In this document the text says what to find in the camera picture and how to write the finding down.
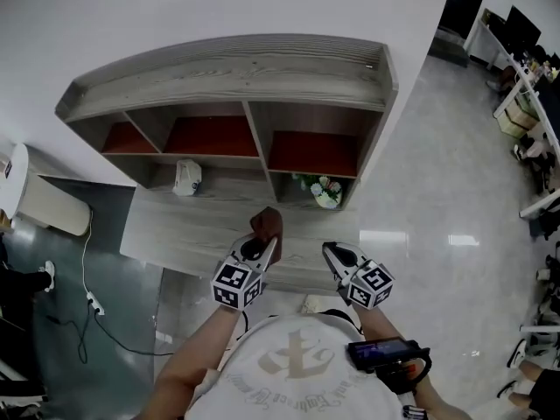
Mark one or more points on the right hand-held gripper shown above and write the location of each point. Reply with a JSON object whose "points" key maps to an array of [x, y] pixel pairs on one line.
{"points": [[369, 284]]}

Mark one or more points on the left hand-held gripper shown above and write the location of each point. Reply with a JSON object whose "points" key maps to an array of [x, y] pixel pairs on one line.
{"points": [[236, 278]]}

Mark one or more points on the brown cloth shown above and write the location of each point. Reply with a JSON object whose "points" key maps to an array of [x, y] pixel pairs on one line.
{"points": [[267, 222]]}

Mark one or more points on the grey wooden shelf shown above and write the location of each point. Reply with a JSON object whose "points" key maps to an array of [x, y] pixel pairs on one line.
{"points": [[227, 74]]}

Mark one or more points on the person's right forearm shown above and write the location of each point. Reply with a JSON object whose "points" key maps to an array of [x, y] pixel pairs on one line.
{"points": [[394, 326]]}

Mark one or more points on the person's left forearm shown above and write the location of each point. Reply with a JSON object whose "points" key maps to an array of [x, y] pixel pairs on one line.
{"points": [[192, 357]]}

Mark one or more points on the vase of flowers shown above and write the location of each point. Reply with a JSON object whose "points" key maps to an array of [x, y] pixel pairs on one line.
{"points": [[326, 191]]}

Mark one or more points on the white tissue pack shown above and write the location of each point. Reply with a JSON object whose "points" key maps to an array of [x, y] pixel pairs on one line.
{"points": [[187, 177]]}

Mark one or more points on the black wrist-mounted device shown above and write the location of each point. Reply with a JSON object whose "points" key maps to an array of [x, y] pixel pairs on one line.
{"points": [[385, 352]]}

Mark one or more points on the person's white printed shirt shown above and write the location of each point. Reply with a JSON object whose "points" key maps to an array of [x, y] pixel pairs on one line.
{"points": [[297, 366]]}

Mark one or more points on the white power strip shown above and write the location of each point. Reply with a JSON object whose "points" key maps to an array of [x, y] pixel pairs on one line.
{"points": [[96, 303]]}

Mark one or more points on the white standing air conditioner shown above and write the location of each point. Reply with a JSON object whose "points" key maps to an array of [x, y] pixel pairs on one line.
{"points": [[48, 204]]}

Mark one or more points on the cardboard box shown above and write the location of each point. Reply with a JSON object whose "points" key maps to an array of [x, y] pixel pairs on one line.
{"points": [[518, 118]]}

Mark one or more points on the white office desk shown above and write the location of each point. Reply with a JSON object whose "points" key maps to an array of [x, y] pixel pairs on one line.
{"points": [[518, 70]]}

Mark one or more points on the black monitor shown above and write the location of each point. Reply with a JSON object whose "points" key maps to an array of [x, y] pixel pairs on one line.
{"points": [[522, 31]]}

